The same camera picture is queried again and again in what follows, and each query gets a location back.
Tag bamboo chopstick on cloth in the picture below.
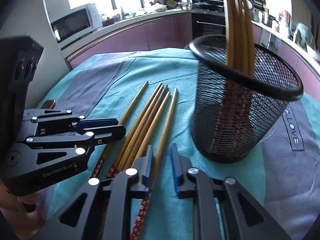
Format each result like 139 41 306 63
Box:
106 83 162 179
113 85 167 176
90 80 149 179
120 88 170 171

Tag black built-in oven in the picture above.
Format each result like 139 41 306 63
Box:
191 0 226 38

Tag purple kitchen cabinets right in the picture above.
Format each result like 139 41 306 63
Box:
252 21 320 101

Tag black mesh utensil holder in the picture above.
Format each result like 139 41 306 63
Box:
189 35 304 163

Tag left hand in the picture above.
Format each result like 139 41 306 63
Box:
1 181 44 239

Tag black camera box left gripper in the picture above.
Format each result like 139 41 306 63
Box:
1 35 43 151

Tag dark phone on table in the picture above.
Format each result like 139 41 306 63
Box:
41 100 56 109

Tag teal and grey tablecloth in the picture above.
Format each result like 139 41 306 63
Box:
46 48 319 239

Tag purple kitchen cabinets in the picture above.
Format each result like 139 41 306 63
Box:
252 21 320 101
66 11 193 69

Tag purple kitchen cabinets left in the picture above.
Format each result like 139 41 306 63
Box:
66 11 193 69

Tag teal kettle on counter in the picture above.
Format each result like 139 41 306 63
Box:
293 22 315 50

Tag white microwave oven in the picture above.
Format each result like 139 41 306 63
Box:
51 3 103 49

